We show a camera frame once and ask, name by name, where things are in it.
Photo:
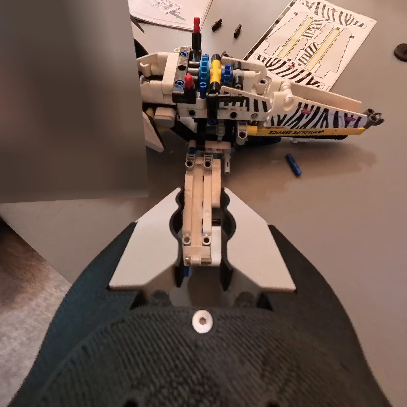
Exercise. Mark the black lego pin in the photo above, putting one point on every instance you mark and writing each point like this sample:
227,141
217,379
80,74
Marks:
237,31
217,24

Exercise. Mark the blue lego pin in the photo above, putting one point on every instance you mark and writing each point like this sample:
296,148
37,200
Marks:
293,164

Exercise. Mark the lego instruction booklet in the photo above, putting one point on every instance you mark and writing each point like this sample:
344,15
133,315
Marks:
165,12

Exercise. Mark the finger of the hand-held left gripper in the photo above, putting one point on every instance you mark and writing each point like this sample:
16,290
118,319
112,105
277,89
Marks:
154,133

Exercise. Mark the white lego skid assembly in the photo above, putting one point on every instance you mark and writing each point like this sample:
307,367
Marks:
197,206

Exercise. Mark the zebra striped lego helicopter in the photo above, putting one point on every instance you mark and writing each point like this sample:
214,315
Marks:
286,101

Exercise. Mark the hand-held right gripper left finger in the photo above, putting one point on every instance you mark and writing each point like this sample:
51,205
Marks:
143,254

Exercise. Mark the zebra sticker sheet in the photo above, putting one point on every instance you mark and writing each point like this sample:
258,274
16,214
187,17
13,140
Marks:
318,38

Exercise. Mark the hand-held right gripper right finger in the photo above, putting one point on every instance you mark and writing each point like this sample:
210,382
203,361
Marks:
260,254

